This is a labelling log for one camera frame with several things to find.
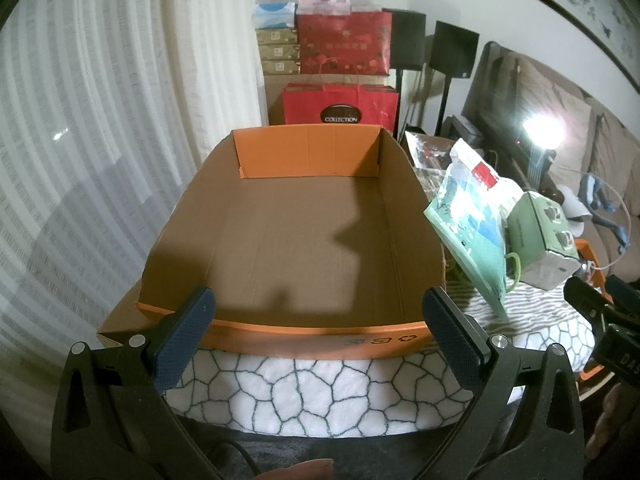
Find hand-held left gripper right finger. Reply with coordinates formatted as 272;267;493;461
422;287;586;480

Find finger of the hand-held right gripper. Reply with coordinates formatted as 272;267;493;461
563;276;608;322

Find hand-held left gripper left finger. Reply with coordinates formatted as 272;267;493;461
50;287;226;480

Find green tissue box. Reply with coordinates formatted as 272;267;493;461
505;191;583;291

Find blue green plastic packet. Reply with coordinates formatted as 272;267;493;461
423;139;523;318

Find orange cardboard box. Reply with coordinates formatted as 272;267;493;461
97;126;446;361

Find blue toy figure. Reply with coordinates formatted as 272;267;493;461
580;174;628;251

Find patterned plush blanket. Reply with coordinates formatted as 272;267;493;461
162;280;608;433

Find dark grey cloth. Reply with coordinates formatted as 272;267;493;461
170;410;476;480

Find bright lamp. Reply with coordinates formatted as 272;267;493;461
515;112;563;153

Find clear plastic bag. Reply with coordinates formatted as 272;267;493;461
405;131;468;201

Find brown sofa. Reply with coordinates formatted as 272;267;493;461
465;42;640;286

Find dark leaning panel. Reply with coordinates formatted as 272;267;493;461
460;41;526;131

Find white curtain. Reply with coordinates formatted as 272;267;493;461
0;0;271;396

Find red collection paper bag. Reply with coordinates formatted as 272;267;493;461
281;57;401;136

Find black speaker on stand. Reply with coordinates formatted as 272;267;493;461
382;8;427;138
429;21;480;136

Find gold box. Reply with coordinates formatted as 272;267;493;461
262;60;302;76
259;44;301;61
256;28;300;45

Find red floral gift bag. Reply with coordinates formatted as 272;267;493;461
295;10;393;76

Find blue tissue pack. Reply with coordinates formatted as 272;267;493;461
252;2;297;30

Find pink tissue pack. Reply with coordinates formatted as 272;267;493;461
297;0;352;15

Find black cable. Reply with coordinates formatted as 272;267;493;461
210;440;261;480

